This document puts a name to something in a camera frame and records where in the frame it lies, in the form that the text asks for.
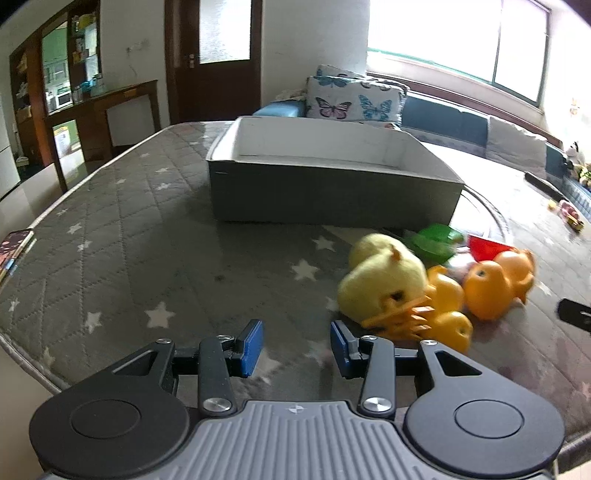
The grey cardboard box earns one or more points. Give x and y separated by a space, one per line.
323 194

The small orange rubber duck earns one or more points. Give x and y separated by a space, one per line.
448 290

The small butterfly print pillow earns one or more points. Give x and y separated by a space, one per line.
339 71

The pink toy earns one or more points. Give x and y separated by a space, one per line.
567 212

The dark wooden desk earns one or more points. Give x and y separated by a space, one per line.
99 99

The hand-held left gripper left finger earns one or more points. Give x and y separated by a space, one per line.
251 346

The white microwave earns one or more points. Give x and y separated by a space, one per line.
60 100

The hanging wall ornament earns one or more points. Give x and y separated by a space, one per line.
575 107

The smartphone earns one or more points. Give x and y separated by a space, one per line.
14 249

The yellow toy vehicle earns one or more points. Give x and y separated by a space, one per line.
576 224

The wooden shelf cabinet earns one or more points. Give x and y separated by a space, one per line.
34 78

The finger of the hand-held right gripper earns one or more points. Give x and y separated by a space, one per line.
575 314

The blue sofa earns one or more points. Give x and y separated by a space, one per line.
443 117

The pile of stuffed toys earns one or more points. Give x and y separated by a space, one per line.
579 164

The window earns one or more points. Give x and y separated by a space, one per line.
438 37

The red plastic toy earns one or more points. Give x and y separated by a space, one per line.
485 249

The dark wooden door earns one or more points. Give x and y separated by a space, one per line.
184 78

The black remote control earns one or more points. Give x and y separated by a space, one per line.
545 185

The large orange rubber duck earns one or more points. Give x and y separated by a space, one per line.
487 288

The large butterfly print pillow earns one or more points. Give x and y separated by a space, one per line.
351 101

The grey quilted star mat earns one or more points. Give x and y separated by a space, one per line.
138 230

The green plastic toy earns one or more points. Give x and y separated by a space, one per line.
434 240

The yellow plush duck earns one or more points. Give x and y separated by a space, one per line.
388 277

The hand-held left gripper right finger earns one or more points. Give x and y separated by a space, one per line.
339 350

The grey seat cushion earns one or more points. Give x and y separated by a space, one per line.
515 141

